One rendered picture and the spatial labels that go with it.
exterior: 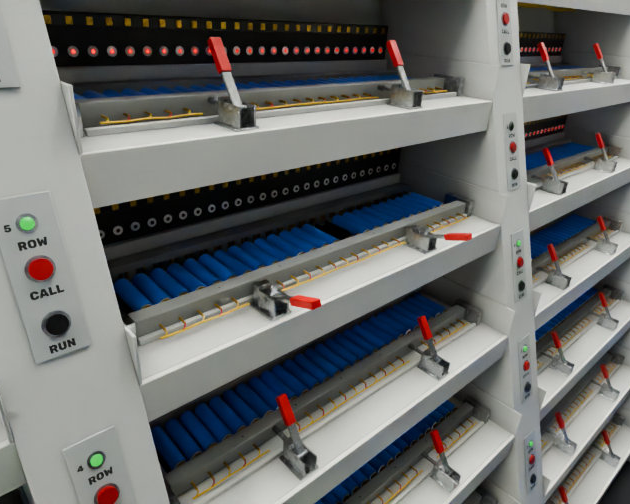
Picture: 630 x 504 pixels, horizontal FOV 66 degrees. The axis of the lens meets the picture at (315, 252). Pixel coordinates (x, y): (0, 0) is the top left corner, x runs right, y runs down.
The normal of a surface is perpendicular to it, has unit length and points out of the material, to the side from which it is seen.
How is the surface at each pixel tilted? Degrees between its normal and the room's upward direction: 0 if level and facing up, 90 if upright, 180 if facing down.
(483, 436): 18
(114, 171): 108
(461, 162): 90
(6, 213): 90
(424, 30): 90
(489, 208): 90
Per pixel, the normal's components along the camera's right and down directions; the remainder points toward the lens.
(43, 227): 0.65, 0.07
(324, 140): 0.66, 0.36
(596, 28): -0.74, 0.26
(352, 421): 0.06, -0.89
